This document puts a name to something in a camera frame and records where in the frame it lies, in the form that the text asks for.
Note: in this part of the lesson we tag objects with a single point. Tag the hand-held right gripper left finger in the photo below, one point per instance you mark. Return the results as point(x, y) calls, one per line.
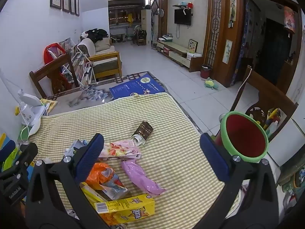
point(89, 158)

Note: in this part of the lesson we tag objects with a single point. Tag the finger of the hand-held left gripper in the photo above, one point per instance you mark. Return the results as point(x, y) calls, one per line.
point(27, 153)
point(14, 188)

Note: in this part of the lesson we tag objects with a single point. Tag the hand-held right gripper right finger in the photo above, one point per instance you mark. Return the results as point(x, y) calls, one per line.
point(214, 158)

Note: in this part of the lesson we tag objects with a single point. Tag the yellow plastic wrapper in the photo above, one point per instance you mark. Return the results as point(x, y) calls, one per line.
point(89, 192)

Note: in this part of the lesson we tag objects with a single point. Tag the pink strawberry snack box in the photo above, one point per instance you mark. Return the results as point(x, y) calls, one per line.
point(121, 149)

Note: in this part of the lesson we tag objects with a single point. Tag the red bin with green rim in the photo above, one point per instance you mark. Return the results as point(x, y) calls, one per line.
point(245, 136)

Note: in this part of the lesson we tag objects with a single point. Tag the clear printed snack bag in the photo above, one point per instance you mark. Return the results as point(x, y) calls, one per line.
point(114, 188)

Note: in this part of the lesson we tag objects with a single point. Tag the pink plastic wrapper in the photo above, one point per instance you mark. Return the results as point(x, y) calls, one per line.
point(140, 179)

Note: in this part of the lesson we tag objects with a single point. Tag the dark brown coffee packet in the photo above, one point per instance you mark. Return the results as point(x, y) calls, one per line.
point(143, 130)

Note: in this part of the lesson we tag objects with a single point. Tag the yellow drink carton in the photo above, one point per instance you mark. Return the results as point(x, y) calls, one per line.
point(128, 207)

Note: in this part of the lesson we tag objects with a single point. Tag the crumpled blue white packet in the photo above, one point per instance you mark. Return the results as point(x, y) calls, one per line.
point(76, 145)

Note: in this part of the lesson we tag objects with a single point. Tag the blue yellow folded bag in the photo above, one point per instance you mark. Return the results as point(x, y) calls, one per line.
point(7, 148)

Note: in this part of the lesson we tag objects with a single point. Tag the green yellow striped mat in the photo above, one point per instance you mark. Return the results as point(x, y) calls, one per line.
point(178, 136)

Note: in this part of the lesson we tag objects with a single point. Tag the white desk fan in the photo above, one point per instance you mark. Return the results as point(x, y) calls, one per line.
point(28, 100)

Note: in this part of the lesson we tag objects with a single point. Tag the yellow book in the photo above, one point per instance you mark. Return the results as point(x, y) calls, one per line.
point(50, 103)

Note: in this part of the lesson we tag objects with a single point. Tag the colourful toys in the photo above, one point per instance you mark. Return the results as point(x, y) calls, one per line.
point(271, 116)

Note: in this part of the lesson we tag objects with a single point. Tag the green plush toy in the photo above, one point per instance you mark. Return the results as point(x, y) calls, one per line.
point(210, 83)

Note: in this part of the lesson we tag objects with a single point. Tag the blue printed booklet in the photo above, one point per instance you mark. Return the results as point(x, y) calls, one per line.
point(133, 88)

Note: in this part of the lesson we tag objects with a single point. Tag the small red floor bin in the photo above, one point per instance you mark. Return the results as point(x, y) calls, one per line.
point(205, 72)

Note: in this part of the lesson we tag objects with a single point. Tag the carved wooden chair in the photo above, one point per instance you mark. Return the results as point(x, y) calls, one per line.
point(269, 88)

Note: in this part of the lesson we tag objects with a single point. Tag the dark wooden chair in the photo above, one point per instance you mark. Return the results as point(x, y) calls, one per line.
point(50, 66)

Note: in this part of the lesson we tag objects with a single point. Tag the white book rack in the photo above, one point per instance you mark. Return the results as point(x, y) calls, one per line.
point(81, 64)

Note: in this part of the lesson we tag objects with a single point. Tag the red bag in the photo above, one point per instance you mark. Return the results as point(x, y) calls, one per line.
point(50, 52)

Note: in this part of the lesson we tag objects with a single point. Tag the narrow flower painting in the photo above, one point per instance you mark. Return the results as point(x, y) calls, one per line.
point(233, 4)
point(227, 51)

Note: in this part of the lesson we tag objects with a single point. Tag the framed geometric picture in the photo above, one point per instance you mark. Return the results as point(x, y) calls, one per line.
point(192, 45)

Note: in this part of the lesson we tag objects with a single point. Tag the wooden television cabinet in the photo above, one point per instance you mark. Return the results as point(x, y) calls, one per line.
point(177, 49)

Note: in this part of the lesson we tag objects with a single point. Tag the pile of black clothes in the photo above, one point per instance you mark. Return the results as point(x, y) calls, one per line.
point(95, 33)

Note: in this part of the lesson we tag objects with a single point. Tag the white standing air conditioner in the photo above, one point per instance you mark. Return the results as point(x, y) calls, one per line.
point(145, 26)

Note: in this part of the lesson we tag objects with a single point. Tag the yellow hanging cloth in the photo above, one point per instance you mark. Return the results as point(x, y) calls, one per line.
point(130, 19)

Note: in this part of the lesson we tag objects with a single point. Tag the wooden frame sofa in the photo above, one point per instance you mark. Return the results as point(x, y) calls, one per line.
point(104, 59)

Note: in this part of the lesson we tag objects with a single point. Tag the black wall television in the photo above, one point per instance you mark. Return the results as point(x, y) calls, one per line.
point(182, 16)

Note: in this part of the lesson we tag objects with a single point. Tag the wall fan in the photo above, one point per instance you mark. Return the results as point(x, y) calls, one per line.
point(160, 12)

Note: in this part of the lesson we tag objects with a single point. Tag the red wall calendar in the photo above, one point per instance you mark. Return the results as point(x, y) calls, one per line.
point(289, 19)

